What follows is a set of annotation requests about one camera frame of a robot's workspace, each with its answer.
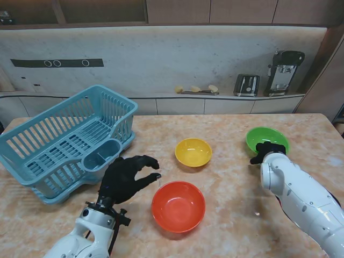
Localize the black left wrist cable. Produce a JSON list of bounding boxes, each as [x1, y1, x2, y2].
[[109, 212, 121, 255]]

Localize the black silver coffee machine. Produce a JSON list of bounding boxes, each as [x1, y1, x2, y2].
[[263, 48, 305, 97]]

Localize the orange plastic bowl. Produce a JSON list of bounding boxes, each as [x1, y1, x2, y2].
[[151, 181, 206, 233]]

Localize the grey counter with drawers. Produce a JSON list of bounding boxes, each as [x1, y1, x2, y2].
[[0, 91, 307, 119]]

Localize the small dark shelf item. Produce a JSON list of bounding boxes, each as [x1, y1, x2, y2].
[[0, 10, 13, 24]]

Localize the black wall socket rail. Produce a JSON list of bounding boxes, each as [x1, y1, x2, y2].
[[10, 58, 104, 68]]

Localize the yellow plastic bowl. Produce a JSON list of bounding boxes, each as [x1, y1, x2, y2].
[[175, 138, 213, 168]]

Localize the dark furniture piece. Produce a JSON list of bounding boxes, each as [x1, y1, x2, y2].
[[332, 103, 344, 135]]

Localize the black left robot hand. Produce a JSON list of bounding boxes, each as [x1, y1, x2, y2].
[[98, 155, 162, 205]]

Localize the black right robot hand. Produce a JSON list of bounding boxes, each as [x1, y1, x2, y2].
[[249, 142, 286, 165]]

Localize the light blue plastic dish rack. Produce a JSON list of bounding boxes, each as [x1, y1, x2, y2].
[[0, 84, 139, 205]]

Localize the wooden wall cabinets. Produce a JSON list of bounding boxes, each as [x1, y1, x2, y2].
[[0, 0, 344, 27]]

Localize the dark cutting board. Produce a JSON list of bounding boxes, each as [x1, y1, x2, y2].
[[180, 90, 220, 95]]

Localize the green plastic bowl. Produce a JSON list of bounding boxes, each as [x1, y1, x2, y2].
[[245, 126, 291, 156]]

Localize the black silver toaster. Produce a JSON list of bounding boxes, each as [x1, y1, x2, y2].
[[233, 74, 260, 97]]

